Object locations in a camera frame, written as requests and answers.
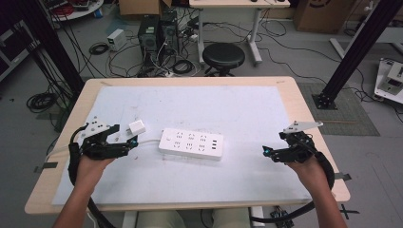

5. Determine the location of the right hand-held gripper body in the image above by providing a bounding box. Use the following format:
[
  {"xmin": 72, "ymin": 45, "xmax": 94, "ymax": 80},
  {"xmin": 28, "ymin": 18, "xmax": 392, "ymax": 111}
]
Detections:
[{"xmin": 272, "ymin": 120, "xmax": 324, "ymax": 165}]

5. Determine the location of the black round stool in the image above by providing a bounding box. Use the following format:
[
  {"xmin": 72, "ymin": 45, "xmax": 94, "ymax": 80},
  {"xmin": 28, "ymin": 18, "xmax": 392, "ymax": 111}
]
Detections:
[{"xmin": 201, "ymin": 42, "xmax": 246, "ymax": 78}]

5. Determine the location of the person's leg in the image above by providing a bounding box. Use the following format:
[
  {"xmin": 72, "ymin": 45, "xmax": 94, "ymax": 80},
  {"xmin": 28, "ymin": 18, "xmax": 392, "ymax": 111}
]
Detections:
[
  {"xmin": 211, "ymin": 207, "xmax": 252, "ymax": 228},
  {"xmin": 136, "ymin": 209, "xmax": 188, "ymax": 228}
]

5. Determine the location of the coiled black cable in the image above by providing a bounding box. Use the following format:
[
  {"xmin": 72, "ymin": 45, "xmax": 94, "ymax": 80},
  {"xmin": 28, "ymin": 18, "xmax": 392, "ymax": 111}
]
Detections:
[
  {"xmin": 171, "ymin": 59, "xmax": 195, "ymax": 76},
  {"xmin": 87, "ymin": 42, "xmax": 110, "ymax": 56},
  {"xmin": 26, "ymin": 91, "xmax": 59, "ymax": 114}
]

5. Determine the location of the grey floor mat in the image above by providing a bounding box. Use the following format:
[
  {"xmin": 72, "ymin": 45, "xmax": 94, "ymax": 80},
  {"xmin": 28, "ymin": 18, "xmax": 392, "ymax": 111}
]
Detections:
[{"xmin": 297, "ymin": 82, "xmax": 381, "ymax": 138}]

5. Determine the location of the white table leg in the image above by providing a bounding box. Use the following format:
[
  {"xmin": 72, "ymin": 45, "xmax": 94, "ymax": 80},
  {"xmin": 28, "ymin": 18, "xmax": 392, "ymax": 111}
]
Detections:
[
  {"xmin": 249, "ymin": 205, "xmax": 266, "ymax": 228},
  {"xmin": 121, "ymin": 210, "xmax": 139, "ymax": 228}
]

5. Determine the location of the white machine on floor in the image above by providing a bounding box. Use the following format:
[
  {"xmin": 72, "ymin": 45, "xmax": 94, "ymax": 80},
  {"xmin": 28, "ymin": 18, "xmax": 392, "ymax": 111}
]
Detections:
[{"xmin": 373, "ymin": 58, "xmax": 403, "ymax": 105}]

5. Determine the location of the grey metal rack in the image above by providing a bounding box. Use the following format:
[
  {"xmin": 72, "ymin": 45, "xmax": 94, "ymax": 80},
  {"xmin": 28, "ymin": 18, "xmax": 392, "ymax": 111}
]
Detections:
[{"xmin": 0, "ymin": 19, "xmax": 41, "ymax": 83}]

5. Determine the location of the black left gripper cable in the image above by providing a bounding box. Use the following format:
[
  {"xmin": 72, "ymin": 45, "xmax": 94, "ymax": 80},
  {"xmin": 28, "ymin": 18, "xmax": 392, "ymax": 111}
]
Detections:
[{"xmin": 67, "ymin": 123, "xmax": 117, "ymax": 228}]

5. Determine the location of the white table mat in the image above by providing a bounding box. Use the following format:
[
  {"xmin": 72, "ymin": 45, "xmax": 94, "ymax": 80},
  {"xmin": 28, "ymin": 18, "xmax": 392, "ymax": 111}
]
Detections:
[{"xmin": 51, "ymin": 85, "xmax": 314, "ymax": 207}]

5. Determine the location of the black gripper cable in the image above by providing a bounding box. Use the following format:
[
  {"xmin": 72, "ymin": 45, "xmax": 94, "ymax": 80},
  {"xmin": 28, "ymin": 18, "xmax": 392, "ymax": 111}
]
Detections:
[
  {"xmin": 67, "ymin": 123, "xmax": 117, "ymax": 228},
  {"xmin": 249, "ymin": 151, "xmax": 336, "ymax": 224}
]

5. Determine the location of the large cardboard box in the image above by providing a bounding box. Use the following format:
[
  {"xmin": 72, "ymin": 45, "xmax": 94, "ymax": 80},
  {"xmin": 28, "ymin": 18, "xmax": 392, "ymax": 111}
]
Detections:
[{"xmin": 292, "ymin": 0, "xmax": 356, "ymax": 35}]

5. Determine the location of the black aluminium post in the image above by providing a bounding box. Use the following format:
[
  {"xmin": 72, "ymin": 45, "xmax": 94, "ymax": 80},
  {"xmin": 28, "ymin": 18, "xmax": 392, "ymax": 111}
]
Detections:
[
  {"xmin": 311, "ymin": 0, "xmax": 403, "ymax": 110},
  {"xmin": 11, "ymin": 0, "xmax": 86, "ymax": 96}
]

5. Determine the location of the person's right leg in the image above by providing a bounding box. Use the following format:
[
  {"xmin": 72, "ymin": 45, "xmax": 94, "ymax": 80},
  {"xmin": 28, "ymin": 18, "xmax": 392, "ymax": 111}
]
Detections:
[{"xmin": 211, "ymin": 207, "xmax": 252, "ymax": 228}]

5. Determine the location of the white power supply box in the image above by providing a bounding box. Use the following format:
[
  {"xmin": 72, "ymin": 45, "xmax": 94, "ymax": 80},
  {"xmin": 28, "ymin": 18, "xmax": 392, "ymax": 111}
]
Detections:
[{"xmin": 106, "ymin": 28, "xmax": 128, "ymax": 52}]

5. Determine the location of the white round table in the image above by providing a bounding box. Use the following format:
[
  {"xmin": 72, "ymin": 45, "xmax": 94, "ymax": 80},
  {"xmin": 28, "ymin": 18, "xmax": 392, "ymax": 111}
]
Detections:
[{"xmin": 47, "ymin": 0, "xmax": 106, "ymax": 22}]

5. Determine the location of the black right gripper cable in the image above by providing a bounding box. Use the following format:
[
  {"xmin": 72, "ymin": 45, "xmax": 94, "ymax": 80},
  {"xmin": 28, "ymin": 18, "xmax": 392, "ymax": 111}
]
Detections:
[{"xmin": 249, "ymin": 151, "xmax": 336, "ymax": 224}]

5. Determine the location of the black tape cross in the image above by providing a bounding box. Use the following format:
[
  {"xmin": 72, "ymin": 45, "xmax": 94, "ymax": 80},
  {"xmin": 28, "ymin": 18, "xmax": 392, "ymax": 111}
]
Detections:
[{"xmin": 337, "ymin": 203, "xmax": 361, "ymax": 221}]

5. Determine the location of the small black device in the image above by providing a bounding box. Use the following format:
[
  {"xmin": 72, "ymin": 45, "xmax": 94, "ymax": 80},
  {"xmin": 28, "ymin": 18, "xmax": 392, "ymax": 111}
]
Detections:
[{"xmin": 270, "ymin": 205, "xmax": 295, "ymax": 228}]

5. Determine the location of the person's left hand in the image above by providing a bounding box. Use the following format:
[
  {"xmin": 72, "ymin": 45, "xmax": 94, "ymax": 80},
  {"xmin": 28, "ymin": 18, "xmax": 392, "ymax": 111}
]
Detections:
[{"xmin": 76, "ymin": 154, "xmax": 116, "ymax": 194}]

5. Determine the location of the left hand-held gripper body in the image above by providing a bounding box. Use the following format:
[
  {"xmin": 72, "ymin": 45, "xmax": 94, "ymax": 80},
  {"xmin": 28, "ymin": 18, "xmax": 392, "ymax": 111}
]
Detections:
[{"xmin": 77, "ymin": 116, "xmax": 131, "ymax": 161}]

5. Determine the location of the black computer tower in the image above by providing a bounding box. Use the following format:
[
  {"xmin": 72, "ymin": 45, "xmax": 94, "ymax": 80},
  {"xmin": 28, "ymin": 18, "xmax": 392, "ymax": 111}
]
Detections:
[
  {"xmin": 159, "ymin": 10, "xmax": 181, "ymax": 55},
  {"xmin": 137, "ymin": 13, "xmax": 162, "ymax": 67}
]

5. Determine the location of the white charger plug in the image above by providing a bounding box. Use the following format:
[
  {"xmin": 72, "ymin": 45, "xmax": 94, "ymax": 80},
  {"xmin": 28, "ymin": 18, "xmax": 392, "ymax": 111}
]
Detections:
[{"xmin": 127, "ymin": 119, "xmax": 147, "ymax": 138}]

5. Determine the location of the person's left leg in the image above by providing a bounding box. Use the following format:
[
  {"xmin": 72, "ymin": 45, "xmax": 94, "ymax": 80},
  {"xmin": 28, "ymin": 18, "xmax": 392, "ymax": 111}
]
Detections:
[{"xmin": 136, "ymin": 209, "xmax": 188, "ymax": 228}]

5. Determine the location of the person's right hand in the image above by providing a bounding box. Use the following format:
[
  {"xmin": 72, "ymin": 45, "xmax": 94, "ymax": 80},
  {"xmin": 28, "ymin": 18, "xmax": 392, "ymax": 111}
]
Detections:
[{"xmin": 286, "ymin": 154, "xmax": 331, "ymax": 194}]

